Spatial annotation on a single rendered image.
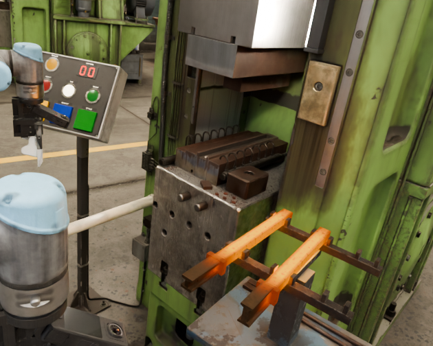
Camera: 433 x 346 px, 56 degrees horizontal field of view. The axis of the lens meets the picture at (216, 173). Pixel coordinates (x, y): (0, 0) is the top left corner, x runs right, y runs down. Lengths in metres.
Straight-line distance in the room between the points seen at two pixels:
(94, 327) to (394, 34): 0.96
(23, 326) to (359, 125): 0.96
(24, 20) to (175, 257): 4.81
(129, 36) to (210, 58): 5.18
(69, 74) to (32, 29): 4.33
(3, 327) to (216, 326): 0.68
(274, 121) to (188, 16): 0.62
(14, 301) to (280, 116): 1.38
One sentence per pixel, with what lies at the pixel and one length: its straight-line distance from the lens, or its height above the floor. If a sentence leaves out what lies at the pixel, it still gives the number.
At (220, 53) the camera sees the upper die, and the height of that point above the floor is 1.33.
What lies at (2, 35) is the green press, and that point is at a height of 0.61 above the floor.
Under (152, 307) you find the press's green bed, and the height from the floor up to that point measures 0.30.
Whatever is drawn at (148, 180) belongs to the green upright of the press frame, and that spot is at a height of 0.70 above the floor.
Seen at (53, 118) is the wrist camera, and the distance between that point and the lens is 1.36.
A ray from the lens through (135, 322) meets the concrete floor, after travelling 2.13.
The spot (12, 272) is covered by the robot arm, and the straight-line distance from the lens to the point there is 0.49.
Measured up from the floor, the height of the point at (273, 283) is 0.98.
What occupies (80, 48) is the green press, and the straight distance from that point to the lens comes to 5.97.
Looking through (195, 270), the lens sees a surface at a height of 0.98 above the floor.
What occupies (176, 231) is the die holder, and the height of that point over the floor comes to 0.71.
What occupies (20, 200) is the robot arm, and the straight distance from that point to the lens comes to 0.45.
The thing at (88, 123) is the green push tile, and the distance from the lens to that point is 1.56.
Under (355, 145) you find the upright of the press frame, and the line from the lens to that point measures 1.23.
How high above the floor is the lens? 1.50
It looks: 24 degrees down
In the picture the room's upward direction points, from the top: 8 degrees clockwise
